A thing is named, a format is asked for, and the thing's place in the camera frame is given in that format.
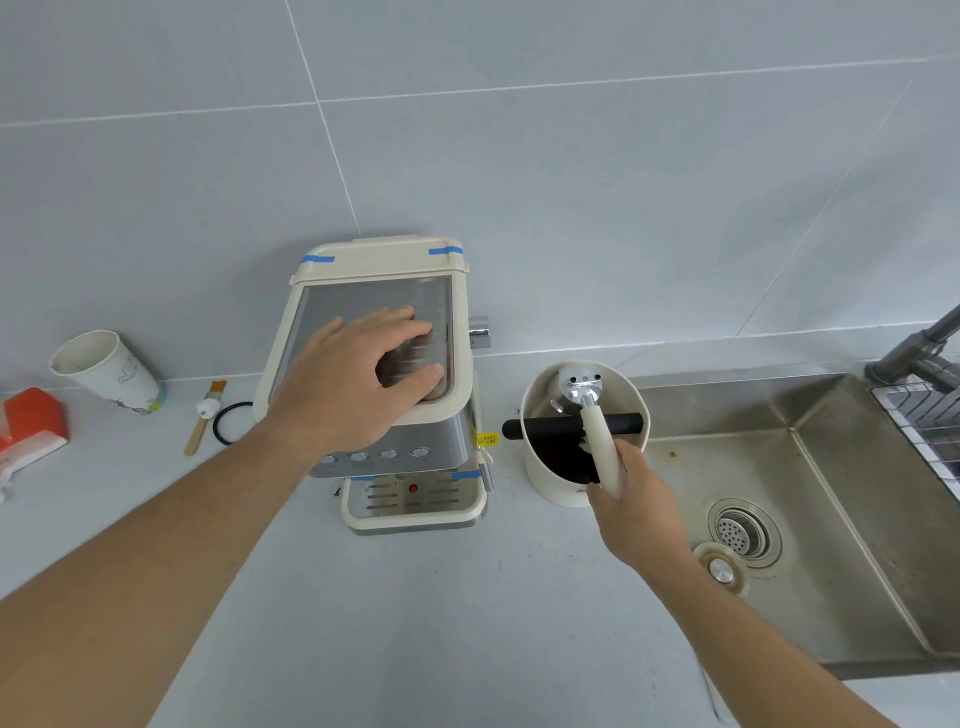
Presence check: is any person's left hand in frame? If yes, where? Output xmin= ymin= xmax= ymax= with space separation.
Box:
xmin=264 ymin=304 xmax=445 ymax=472

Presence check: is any person's right hand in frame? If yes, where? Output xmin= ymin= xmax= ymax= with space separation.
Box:
xmin=586 ymin=437 xmax=695 ymax=573

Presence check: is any cream-handled steel portafilter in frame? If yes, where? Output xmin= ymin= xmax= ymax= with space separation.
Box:
xmin=556 ymin=362 xmax=628 ymax=502

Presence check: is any cream espresso machine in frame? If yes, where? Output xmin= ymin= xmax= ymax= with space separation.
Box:
xmin=251 ymin=234 xmax=501 ymax=535

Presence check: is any person's left forearm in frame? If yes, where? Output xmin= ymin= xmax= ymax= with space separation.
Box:
xmin=0 ymin=416 xmax=312 ymax=728

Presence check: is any person's right forearm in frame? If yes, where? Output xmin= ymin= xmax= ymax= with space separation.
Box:
xmin=637 ymin=551 xmax=952 ymax=728

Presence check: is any white knock box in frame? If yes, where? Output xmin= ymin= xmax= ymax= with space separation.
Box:
xmin=501 ymin=360 xmax=648 ymax=511

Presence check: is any steel drain strainer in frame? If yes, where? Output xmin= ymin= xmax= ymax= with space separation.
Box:
xmin=707 ymin=498 xmax=782 ymax=570

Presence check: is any round sink plug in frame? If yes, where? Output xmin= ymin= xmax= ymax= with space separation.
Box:
xmin=691 ymin=541 xmax=752 ymax=599

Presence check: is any stainless steel sink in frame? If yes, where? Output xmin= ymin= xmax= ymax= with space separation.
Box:
xmin=633 ymin=372 xmax=960 ymax=681

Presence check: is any white printed paper cup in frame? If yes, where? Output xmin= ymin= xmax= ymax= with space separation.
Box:
xmin=49 ymin=330 xmax=165 ymax=415

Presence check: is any grey metal faucet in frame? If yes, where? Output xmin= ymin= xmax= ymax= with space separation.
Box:
xmin=864 ymin=303 xmax=960 ymax=393

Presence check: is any orange tissue pack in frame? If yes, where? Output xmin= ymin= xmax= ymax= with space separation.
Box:
xmin=0 ymin=387 xmax=70 ymax=504

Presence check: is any black rubber ring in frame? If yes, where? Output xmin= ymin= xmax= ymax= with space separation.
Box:
xmin=212 ymin=402 xmax=257 ymax=448

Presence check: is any wooden-handled brush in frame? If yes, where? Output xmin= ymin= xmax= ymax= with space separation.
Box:
xmin=184 ymin=381 xmax=227 ymax=458

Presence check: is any wire dish rack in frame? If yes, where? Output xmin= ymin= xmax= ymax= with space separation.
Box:
xmin=870 ymin=381 xmax=960 ymax=503

